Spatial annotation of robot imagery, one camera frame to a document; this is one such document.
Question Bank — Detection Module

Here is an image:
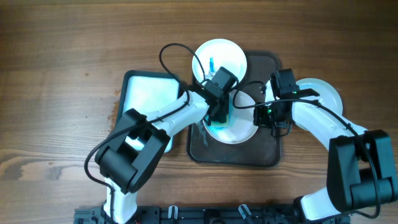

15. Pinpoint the white plate with blue smear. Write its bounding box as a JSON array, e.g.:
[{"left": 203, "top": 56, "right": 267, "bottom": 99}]
[{"left": 203, "top": 90, "right": 258, "bottom": 144}]

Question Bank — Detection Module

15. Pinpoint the white plate with blue streak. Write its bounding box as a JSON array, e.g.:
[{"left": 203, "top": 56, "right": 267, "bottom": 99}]
[{"left": 192, "top": 39, "right": 248, "bottom": 88}]

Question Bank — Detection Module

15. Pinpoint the green yellow sponge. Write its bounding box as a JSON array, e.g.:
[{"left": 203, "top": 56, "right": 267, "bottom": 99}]
[{"left": 208, "top": 120, "right": 229, "bottom": 128}]

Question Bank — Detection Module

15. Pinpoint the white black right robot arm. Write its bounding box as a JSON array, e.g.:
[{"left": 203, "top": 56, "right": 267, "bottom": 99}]
[{"left": 254, "top": 99, "right": 397, "bottom": 223}]

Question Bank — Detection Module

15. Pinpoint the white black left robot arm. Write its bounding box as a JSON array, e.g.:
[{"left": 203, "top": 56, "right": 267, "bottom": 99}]
[{"left": 92, "top": 90, "right": 229, "bottom": 223}]

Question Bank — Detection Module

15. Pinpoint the dark brown serving tray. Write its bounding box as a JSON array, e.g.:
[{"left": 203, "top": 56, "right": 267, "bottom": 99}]
[{"left": 187, "top": 50, "right": 282, "bottom": 169}]

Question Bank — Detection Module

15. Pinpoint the dark green soapy water tray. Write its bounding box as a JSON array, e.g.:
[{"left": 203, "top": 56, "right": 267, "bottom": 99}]
[{"left": 114, "top": 70, "right": 182, "bottom": 154}]

